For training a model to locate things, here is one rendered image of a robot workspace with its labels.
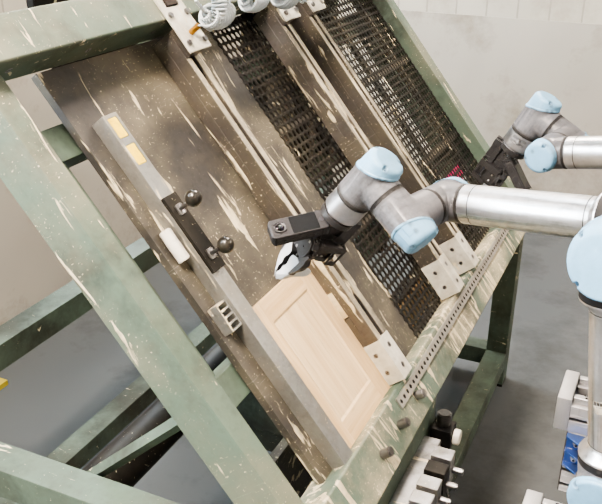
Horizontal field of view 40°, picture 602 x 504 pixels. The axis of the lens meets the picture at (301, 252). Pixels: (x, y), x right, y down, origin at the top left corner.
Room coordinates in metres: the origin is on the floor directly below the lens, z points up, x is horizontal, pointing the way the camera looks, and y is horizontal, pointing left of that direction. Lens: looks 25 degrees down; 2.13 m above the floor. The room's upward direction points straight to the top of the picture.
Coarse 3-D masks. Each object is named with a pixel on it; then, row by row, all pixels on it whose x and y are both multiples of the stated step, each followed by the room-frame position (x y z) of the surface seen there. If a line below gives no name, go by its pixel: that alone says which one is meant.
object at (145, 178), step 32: (96, 128) 1.76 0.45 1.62; (128, 160) 1.73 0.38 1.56; (160, 192) 1.72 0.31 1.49; (192, 256) 1.67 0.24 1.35; (224, 288) 1.64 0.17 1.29; (256, 320) 1.64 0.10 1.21; (256, 352) 1.60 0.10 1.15; (288, 384) 1.57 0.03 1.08; (320, 416) 1.56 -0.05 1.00; (320, 448) 1.53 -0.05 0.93
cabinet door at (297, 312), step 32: (288, 288) 1.83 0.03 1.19; (320, 288) 1.92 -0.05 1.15; (288, 320) 1.75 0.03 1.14; (320, 320) 1.84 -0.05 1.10; (288, 352) 1.67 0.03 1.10; (320, 352) 1.75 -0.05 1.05; (352, 352) 1.83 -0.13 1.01; (320, 384) 1.67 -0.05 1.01; (352, 384) 1.75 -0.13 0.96; (384, 384) 1.84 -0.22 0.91; (352, 416) 1.67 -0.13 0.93
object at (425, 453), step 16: (432, 416) 1.91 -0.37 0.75; (448, 416) 1.86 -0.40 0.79; (416, 432) 1.76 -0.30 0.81; (432, 432) 1.86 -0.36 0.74; (448, 432) 1.84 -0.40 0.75; (416, 448) 1.77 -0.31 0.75; (432, 448) 1.78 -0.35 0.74; (448, 448) 1.84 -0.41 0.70; (400, 464) 1.64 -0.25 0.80; (416, 464) 1.72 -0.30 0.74; (432, 464) 1.69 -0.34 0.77; (448, 464) 1.70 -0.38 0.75; (400, 480) 1.65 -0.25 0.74; (416, 480) 1.65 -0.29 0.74; (432, 480) 1.62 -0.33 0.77; (448, 480) 1.70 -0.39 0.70; (384, 496) 1.54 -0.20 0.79; (400, 496) 1.59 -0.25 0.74; (416, 496) 1.57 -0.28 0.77; (432, 496) 1.57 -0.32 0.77; (448, 496) 1.75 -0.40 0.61
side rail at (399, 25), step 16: (384, 0) 3.46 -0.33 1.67; (384, 16) 3.46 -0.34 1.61; (400, 16) 3.47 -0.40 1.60; (400, 32) 3.43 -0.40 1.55; (416, 48) 3.40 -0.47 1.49; (416, 64) 3.40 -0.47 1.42; (432, 64) 3.41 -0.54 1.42; (432, 80) 3.37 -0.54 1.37; (448, 96) 3.34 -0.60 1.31; (448, 112) 3.34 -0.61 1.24; (464, 112) 3.36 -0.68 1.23; (464, 128) 3.31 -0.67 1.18; (480, 144) 3.28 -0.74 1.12
